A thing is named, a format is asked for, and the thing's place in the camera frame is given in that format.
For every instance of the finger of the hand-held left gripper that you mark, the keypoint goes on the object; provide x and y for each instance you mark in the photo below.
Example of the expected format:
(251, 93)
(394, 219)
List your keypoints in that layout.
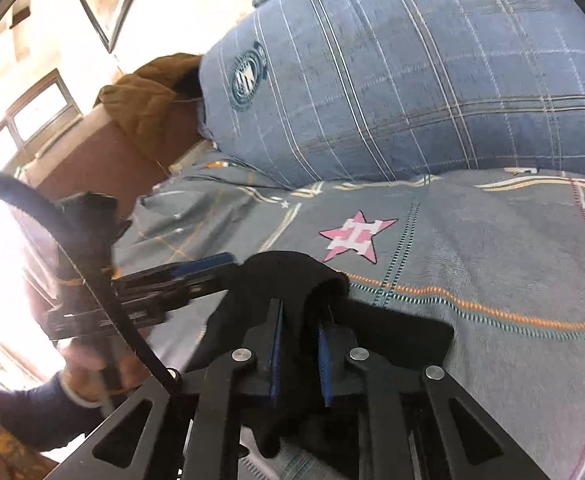
(172, 296)
(207, 265)

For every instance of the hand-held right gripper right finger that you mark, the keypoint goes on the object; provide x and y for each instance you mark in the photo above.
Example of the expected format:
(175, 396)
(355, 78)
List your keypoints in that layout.
(327, 360)

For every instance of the grey printed bed sheet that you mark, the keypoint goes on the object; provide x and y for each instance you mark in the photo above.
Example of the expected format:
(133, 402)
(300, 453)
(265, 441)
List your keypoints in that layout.
(472, 260)

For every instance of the blue plaid pillow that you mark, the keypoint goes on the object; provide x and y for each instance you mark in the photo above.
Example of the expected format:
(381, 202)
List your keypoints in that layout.
(397, 85)

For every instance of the brown jacket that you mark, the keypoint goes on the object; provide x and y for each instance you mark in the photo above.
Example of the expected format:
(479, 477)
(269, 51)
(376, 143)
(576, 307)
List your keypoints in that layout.
(142, 95)

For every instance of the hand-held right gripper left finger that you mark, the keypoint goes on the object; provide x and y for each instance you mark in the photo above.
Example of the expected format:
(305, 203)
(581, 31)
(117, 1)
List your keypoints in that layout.
(276, 360)

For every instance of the person's left hand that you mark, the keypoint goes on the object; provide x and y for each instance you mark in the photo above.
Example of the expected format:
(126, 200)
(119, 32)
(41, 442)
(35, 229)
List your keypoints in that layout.
(83, 370)

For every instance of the window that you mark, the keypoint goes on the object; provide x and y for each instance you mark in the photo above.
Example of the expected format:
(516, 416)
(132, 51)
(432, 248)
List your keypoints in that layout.
(37, 110)

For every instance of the brown headboard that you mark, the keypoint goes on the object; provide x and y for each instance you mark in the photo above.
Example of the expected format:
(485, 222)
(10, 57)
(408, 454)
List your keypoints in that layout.
(97, 160)

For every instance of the black pants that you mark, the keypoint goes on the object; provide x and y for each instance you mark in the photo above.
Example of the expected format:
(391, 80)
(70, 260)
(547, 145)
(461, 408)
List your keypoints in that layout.
(282, 275)

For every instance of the person's left forearm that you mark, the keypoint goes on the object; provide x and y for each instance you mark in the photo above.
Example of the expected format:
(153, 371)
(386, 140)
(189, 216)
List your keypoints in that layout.
(22, 410)

